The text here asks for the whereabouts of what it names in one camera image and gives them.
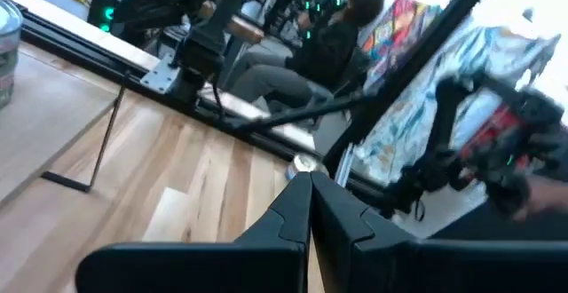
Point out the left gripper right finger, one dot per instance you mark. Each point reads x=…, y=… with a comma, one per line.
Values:
x=421, y=266

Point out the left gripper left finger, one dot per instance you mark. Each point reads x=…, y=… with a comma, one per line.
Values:
x=199, y=266

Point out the silver can red blue label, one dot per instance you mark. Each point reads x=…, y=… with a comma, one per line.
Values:
x=302, y=162

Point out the wooden shelf black metal legs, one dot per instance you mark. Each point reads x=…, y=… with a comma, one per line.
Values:
x=44, y=120

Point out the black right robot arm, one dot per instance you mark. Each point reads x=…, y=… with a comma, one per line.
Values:
x=199, y=62

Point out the background black robot arm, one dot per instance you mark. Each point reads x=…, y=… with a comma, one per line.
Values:
x=444, y=120

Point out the person's hand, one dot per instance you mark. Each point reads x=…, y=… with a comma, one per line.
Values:
x=541, y=197

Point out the teal white patterned cloth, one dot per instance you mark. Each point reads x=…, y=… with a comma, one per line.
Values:
x=488, y=49

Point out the person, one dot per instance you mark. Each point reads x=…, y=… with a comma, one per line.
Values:
x=328, y=53

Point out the black computer green light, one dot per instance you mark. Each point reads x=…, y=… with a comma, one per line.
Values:
x=100, y=4

